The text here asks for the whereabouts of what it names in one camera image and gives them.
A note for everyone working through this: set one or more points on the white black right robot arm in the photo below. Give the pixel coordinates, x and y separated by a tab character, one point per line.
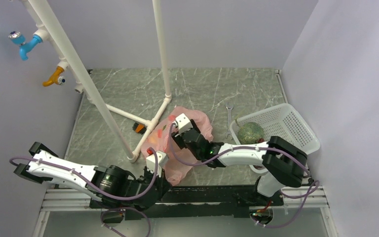
285	164

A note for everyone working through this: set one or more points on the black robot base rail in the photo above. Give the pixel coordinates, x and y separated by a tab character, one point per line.
181	201

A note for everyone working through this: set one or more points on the white PVC pipe frame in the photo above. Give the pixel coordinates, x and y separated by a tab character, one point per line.
50	29

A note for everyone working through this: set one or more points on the silver open-end wrench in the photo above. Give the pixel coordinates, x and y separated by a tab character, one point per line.
229	106

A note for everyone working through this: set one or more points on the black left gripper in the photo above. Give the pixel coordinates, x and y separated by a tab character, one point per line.
163	184

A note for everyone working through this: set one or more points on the orange black brush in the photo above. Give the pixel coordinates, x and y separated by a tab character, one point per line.
139	128

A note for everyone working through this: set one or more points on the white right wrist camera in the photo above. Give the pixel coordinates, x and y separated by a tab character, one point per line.
183	123

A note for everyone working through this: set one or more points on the fake green avocado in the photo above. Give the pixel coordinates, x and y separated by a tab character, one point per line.
249	132

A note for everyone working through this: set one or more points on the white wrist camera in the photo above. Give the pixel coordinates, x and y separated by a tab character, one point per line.
156	160
183	123

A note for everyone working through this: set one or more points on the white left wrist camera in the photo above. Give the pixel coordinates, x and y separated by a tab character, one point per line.
156	160

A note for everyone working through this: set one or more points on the orange plastic faucet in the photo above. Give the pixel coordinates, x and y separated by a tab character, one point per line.
55	78

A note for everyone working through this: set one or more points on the white perforated plastic basket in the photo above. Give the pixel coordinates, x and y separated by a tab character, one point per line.
282	120

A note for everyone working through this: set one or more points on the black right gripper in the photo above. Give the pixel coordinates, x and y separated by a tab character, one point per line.
178	137

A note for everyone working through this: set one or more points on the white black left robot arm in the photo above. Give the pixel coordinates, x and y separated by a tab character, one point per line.
110	186

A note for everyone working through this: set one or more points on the blue plastic faucet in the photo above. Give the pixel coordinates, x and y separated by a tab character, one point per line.
24	47

